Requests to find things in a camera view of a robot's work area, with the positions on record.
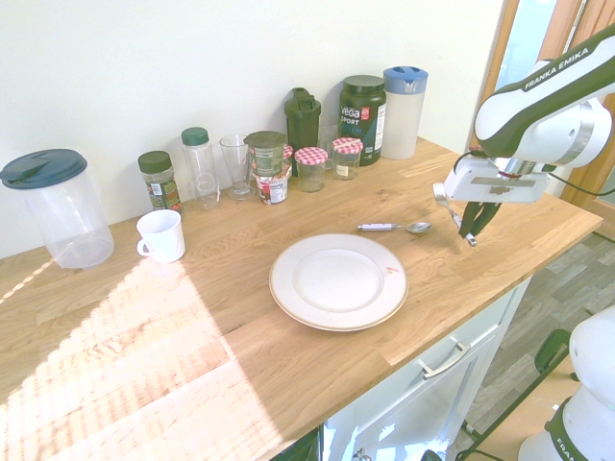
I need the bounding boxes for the spice jar with dark lid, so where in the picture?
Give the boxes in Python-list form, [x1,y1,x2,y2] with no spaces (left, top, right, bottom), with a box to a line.
[137,150,184,215]

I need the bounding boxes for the white handled metal fork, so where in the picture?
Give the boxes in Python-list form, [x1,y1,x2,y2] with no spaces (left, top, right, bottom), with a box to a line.
[431,182,480,248]

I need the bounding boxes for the brown wooden door frame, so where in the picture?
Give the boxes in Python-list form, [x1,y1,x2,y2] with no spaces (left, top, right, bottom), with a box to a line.
[464,0,615,207]

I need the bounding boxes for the clear bottle with green cap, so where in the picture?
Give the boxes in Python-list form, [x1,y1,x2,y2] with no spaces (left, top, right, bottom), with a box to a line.
[181,126,221,211]

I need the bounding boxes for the white kitchen cabinet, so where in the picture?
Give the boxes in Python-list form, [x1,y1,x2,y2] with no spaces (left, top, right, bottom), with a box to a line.
[319,278,534,461]

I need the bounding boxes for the dark green base clamp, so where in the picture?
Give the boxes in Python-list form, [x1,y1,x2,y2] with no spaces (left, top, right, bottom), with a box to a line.
[532,328,580,383]

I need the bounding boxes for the plastic pitcher with dark blue lid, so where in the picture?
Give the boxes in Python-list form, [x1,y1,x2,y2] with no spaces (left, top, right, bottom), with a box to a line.
[0,147,115,270]

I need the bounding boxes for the tall clear glass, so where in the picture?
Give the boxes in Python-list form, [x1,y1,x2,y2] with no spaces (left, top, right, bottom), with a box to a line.
[219,134,257,202]

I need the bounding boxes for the white ceramic mug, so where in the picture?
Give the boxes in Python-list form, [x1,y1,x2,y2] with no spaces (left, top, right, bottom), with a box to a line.
[135,208,186,264]

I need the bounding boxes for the black protein powder tub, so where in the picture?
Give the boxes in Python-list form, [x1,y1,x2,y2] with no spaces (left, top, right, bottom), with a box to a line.
[338,74,388,168]

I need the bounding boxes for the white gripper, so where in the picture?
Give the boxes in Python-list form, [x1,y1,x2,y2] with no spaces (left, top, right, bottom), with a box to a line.
[442,157,550,241]

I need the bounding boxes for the plastic pitcher with light blue lid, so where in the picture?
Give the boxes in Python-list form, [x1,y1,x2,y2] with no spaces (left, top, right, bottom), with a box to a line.
[381,64,430,160]

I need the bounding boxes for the white handled metal spoon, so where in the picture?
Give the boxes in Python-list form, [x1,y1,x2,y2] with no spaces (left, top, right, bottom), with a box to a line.
[357,221,432,235]

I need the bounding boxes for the white and red yogurt cup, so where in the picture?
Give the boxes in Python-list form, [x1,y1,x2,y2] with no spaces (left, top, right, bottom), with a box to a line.
[253,171,292,206]

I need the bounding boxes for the white plate with gold rim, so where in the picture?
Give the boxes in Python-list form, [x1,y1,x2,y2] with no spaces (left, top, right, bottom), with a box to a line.
[268,232,409,332]

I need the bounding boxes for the dark green shaker bottle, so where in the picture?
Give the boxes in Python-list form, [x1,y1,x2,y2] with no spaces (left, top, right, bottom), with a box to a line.
[283,86,322,159]

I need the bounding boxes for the metal drawer handle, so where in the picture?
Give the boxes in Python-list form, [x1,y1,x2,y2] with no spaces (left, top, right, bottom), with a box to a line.
[416,341,471,380]

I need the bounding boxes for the green yogurt cup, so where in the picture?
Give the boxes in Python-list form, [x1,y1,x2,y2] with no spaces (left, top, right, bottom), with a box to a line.
[243,131,288,178]

